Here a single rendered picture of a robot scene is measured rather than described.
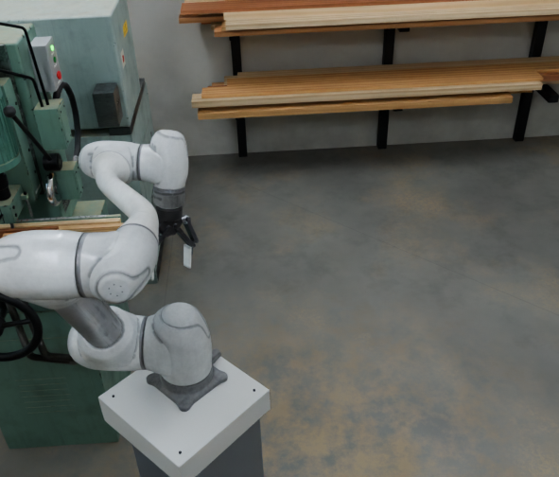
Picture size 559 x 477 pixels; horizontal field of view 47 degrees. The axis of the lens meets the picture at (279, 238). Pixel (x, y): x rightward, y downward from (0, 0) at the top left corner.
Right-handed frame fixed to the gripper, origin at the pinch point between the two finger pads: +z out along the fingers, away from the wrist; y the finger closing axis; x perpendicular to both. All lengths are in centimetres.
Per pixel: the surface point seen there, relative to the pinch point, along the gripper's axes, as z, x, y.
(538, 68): -38, -34, -315
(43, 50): -54, -68, 1
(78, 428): 88, -53, 4
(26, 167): -17, -63, 12
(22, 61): -51, -65, 9
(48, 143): -24, -65, 3
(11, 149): -27, -54, 20
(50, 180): -12, -61, 5
